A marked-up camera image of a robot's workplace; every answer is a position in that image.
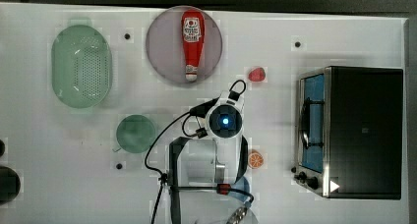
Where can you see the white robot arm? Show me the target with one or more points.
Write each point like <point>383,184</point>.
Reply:
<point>204,170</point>

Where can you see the green mug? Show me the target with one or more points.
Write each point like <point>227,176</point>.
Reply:
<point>135,134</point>

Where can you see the red strawberry toy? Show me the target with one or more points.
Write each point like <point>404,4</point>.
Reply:
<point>257,75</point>

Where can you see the orange slice toy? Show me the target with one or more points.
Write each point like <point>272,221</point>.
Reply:
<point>255,159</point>

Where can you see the grey round plate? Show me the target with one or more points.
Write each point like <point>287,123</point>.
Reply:
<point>164,46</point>

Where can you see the red ketchup bottle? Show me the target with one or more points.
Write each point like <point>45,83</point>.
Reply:
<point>193,37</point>

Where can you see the blue bowl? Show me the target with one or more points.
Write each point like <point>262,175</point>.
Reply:
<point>244,184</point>

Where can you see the green perforated colander basket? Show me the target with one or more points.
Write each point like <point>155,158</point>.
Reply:
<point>81,62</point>

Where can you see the black toaster oven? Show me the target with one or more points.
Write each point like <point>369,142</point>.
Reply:
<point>349,132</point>

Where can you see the black round object left edge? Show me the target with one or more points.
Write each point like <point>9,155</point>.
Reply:
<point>10,184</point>

